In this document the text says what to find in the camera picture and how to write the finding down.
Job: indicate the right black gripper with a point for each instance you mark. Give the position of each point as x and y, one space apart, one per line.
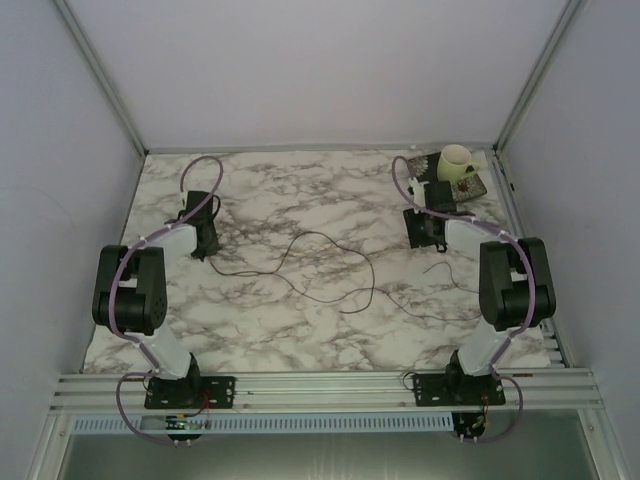
415 238

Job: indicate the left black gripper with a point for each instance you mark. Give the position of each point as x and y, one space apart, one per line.
202 254

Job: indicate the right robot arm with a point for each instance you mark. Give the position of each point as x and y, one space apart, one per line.
515 292

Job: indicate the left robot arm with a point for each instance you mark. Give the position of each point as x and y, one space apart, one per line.
130 296

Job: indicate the dark floral square plate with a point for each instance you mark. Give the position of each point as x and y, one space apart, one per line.
424 169

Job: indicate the light green mug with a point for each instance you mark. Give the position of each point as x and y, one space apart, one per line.
456 164

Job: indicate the left controller board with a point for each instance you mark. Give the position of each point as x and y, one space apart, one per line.
185 429

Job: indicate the controller board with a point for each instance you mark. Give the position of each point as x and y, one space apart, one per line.
469 427
185 429

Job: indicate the right controller board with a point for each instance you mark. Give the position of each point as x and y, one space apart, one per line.
469 427

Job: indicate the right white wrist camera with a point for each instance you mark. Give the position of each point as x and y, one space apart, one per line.
416 189

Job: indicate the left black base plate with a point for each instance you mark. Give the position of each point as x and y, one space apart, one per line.
213 392

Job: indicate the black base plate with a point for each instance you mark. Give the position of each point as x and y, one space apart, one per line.
213 392
432 390

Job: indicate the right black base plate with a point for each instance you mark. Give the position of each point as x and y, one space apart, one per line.
432 390

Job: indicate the aluminium front rail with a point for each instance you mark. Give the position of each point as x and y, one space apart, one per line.
342 391

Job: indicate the right aluminium corner post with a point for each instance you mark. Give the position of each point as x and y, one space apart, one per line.
562 26

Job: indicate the aluminium corner post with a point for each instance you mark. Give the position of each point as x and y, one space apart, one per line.
562 26
100 74

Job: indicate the grey slotted cable duct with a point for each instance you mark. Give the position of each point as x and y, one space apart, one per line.
154 424

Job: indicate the left aluminium corner post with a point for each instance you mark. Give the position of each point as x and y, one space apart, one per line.
100 74

